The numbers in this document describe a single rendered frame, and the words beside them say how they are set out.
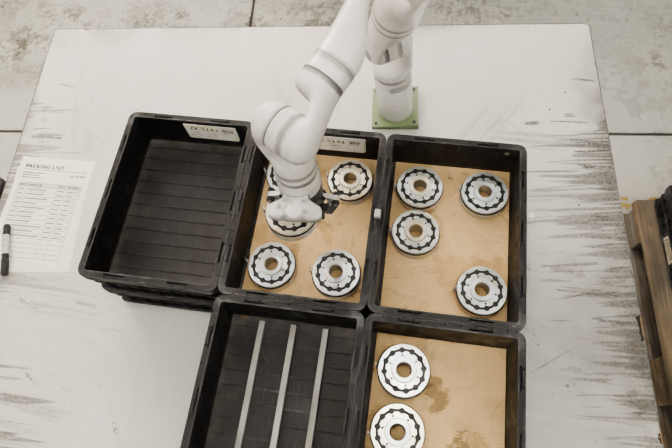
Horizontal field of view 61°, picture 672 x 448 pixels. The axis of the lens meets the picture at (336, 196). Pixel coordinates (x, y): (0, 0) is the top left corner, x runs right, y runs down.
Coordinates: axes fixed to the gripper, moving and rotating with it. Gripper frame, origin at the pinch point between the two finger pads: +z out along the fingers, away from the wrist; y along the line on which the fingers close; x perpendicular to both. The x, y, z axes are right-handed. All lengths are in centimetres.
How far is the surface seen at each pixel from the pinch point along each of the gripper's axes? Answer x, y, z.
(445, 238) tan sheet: -2.6, -28.6, 16.7
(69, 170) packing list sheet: -20, 70, 31
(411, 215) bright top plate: -6.5, -20.9, 14.0
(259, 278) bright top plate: 10.0, 10.6, 14.2
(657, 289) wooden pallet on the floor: -14, -105, 84
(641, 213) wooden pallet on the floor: -41, -103, 85
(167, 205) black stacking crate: -6.8, 35.6, 18.0
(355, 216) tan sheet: -6.6, -8.5, 17.1
